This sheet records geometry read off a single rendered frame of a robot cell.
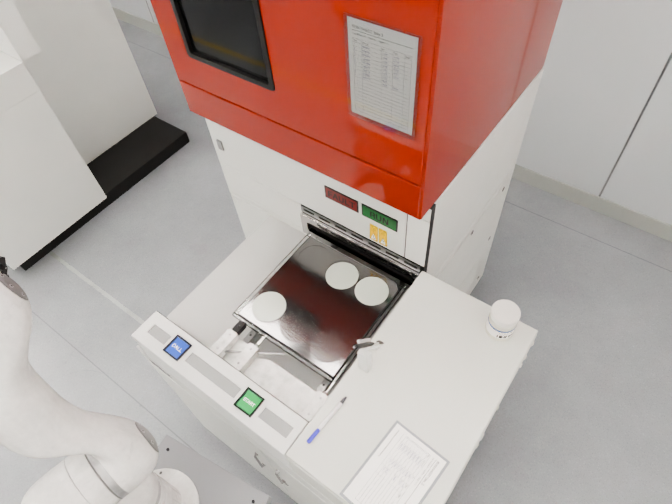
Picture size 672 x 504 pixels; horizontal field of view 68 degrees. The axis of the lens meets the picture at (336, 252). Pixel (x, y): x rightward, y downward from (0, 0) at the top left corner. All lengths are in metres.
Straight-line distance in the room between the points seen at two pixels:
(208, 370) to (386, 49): 0.89
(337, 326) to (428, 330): 0.26
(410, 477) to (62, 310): 2.18
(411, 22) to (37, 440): 0.89
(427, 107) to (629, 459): 1.81
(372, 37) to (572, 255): 2.08
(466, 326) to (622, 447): 1.22
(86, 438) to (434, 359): 0.80
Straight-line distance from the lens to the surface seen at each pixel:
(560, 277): 2.76
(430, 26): 0.92
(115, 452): 0.98
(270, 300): 1.51
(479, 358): 1.34
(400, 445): 1.24
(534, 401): 2.40
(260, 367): 1.43
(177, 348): 1.43
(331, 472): 1.23
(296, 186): 1.57
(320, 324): 1.44
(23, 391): 0.88
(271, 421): 1.29
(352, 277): 1.52
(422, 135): 1.05
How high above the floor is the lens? 2.16
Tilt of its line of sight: 53 degrees down
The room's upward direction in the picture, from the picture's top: 6 degrees counter-clockwise
